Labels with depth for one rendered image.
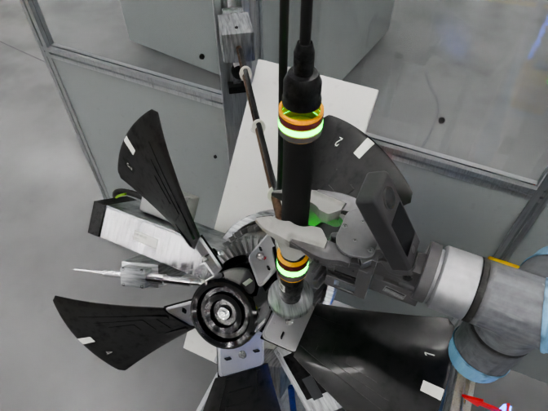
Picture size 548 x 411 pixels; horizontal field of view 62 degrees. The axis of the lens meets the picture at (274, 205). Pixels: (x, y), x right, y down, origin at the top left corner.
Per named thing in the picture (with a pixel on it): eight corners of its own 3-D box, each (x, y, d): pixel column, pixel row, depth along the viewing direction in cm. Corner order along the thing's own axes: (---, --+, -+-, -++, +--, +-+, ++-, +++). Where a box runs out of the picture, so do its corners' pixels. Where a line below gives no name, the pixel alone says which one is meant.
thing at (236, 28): (219, 42, 110) (216, 8, 104) (249, 40, 111) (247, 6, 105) (224, 67, 104) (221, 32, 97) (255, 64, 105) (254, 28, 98)
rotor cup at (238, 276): (207, 311, 89) (171, 338, 76) (226, 242, 86) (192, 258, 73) (276, 342, 85) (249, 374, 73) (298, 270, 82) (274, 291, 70)
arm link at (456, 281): (476, 298, 46) (488, 239, 51) (431, 282, 48) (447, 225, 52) (453, 331, 52) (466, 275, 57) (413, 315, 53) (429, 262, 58)
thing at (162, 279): (224, 289, 90) (78, 272, 101) (224, 278, 90) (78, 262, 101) (219, 293, 88) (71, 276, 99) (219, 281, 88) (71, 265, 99)
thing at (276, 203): (236, 51, 101) (235, 46, 100) (242, 50, 102) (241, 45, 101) (282, 249, 67) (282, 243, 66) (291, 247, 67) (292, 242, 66)
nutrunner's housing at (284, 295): (276, 298, 74) (277, 33, 39) (299, 293, 75) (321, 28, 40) (280, 320, 72) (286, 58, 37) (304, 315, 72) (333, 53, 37)
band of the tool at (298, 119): (274, 121, 47) (274, 97, 45) (315, 116, 47) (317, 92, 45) (282, 148, 44) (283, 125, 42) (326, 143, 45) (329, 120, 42)
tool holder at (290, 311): (262, 272, 74) (260, 236, 67) (304, 266, 75) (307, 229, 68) (271, 323, 69) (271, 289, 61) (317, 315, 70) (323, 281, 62)
